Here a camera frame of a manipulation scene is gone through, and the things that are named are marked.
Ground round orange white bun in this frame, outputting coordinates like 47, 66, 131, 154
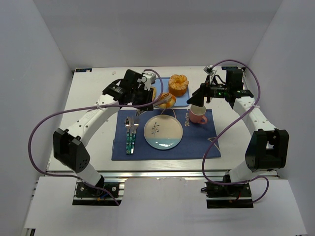
158, 93, 176, 109

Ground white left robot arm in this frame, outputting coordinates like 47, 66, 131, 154
53, 69, 157, 188

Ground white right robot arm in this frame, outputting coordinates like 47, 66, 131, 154
187, 65, 289, 185

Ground sliced brown bread loaf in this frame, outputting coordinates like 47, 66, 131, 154
151, 87, 157, 101

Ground large orange muffin bread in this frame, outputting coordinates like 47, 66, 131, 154
168, 74, 189, 97

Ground pink mug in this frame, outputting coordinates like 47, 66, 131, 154
189, 105, 208, 124

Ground cream and blue plate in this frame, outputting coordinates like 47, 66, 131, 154
143, 115, 183, 150

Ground dark blue placemat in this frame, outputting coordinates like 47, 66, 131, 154
111, 109, 217, 161

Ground blue label sticker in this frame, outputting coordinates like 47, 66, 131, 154
75, 68, 92, 73

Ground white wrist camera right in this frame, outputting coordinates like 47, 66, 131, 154
203, 65, 217, 77

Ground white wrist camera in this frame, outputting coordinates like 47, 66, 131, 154
141, 71, 157, 85
203, 65, 217, 77

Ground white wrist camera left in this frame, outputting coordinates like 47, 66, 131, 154
141, 71, 157, 85

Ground silver spoon teal handle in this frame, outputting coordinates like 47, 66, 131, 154
125, 117, 131, 155

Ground silver fork teal handle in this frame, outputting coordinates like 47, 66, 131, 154
131, 116, 139, 154

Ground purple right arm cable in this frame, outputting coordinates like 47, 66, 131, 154
201, 59, 269, 203

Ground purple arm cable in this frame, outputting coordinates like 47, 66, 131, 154
28, 68, 164, 206
201, 59, 269, 203

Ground silver knife teal handle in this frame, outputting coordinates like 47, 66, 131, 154
128, 116, 134, 154

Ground aluminium frame rail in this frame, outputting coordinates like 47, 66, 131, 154
45, 169, 280, 179

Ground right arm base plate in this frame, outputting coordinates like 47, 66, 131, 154
200, 182, 253, 209

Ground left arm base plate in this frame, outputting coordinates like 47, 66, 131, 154
72, 178, 126, 206

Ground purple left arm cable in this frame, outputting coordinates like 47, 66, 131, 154
28, 68, 164, 206

